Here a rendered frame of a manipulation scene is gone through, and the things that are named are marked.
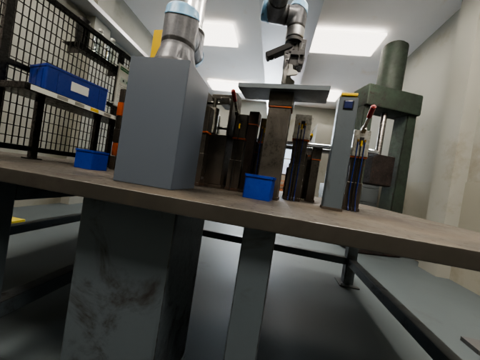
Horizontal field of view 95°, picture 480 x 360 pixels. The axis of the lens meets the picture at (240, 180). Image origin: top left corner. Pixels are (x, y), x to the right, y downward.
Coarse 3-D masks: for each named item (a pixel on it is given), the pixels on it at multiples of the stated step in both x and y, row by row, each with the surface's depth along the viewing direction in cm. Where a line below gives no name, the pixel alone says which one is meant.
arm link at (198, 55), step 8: (192, 0) 87; (200, 0) 88; (200, 8) 88; (200, 16) 89; (200, 24) 90; (200, 32) 88; (200, 40) 86; (200, 48) 87; (200, 56) 91; (200, 64) 96
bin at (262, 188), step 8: (248, 176) 82; (256, 176) 81; (264, 176) 80; (248, 184) 82; (256, 184) 81; (264, 184) 80; (272, 184) 81; (248, 192) 82; (256, 192) 81; (264, 192) 80; (272, 192) 85; (264, 200) 80
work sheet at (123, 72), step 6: (120, 66) 159; (120, 72) 160; (126, 72) 165; (120, 78) 161; (126, 78) 166; (120, 84) 162; (126, 84) 167; (120, 90) 162; (114, 96) 159; (114, 102) 159
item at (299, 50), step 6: (288, 36) 91; (294, 36) 90; (288, 42) 93; (294, 42) 92; (300, 42) 91; (294, 48) 92; (300, 48) 91; (288, 54) 90; (294, 54) 90; (300, 54) 90; (294, 60) 91; (300, 60) 91; (288, 66) 93; (294, 66) 93; (300, 66) 92
